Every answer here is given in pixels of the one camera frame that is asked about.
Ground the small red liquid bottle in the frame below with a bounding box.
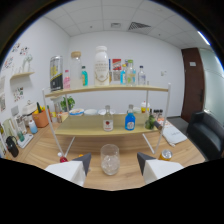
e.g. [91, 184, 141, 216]
[57, 152, 69, 164]

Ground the yellow drink can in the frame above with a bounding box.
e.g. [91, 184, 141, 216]
[158, 149, 174, 162]

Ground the clear bottle green cap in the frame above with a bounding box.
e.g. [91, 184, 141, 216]
[125, 59, 137, 87]

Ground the green glass cup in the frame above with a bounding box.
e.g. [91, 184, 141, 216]
[17, 130, 26, 142]

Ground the white fabric pouch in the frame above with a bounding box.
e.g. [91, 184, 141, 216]
[162, 124, 189, 147]

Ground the clear glass with ice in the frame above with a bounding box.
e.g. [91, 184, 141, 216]
[100, 143, 121, 176]

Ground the two-tier wooden shelf rack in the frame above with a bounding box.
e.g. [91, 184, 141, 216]
[41, 82, 172, 158]

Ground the blue liquid bottle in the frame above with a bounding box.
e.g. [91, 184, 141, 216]
[124, 104, 137, 132]

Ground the white tray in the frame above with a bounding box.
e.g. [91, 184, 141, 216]
[16, 133, 34, 149]

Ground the small blue white bottle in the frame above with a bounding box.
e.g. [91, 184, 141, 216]
[28, 119, 39, 135]

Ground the blue rimmed bowl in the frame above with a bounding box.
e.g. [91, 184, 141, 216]
[68, 107, 85, 117]

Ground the clear bottle red label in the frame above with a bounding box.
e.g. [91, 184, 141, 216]
[102, 105, 114, 132]

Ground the orange fruit basket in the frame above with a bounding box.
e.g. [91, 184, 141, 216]
[32, 102, 50, 129]

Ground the white bowl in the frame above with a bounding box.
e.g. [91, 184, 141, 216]
[83, 108, 99, 116]

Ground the black armchair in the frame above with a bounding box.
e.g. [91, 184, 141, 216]
[186, 110, 224, 162]

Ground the black kettle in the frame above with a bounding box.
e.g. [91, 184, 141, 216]
[5, 135, 20, 158]

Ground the green potted plant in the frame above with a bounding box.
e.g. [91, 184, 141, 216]
[60, 96, 76, 112]

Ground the small pink bottle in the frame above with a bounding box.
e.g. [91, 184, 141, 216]
[63, 69, 71, 90]

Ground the clear bottle dark cap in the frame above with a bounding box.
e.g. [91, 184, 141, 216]
[137, 65, 147, 86]

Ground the brown door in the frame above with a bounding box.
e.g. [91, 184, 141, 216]
[180, 47, 205, 123]

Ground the small teal bottle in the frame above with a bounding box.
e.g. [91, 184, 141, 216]
[81, 65, 89, 87]

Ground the black and silver bag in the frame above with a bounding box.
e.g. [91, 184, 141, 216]
[49, 55, 64, 92]

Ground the light blue drink bottle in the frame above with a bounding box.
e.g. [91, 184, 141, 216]
[120, 63, 128, 85]

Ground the tall glass jar cork lid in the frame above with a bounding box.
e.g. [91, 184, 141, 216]
[70, 50, 83, 89]

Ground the large white milk bottle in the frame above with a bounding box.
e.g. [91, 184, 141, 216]
[93, 45, 110, 87]

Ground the small red box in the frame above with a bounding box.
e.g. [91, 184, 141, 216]
[111, 58, 123, 82]

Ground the white vase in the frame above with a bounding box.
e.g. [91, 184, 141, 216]
[21, 54, 34, 73]

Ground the lime jar with wooden handle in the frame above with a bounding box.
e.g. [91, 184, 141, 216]
[144, 114, 163, 131]

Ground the wooden wall shelf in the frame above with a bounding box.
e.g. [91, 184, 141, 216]
[9, 71, 36, 80]

